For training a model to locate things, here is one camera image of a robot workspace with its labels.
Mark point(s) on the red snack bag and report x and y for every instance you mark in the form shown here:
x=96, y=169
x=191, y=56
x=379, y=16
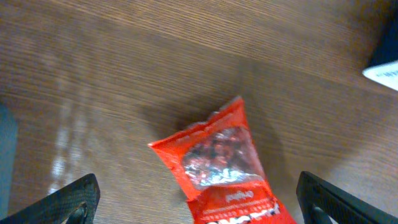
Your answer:
x=216, y=165

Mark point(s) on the grey plastic mesh basket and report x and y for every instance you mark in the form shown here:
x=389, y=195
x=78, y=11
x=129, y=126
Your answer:
x=8, y=150

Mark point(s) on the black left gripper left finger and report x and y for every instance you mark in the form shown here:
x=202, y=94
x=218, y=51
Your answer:
x=75, y=203

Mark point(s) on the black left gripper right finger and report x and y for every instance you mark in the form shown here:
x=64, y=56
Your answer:
x=322, y=202

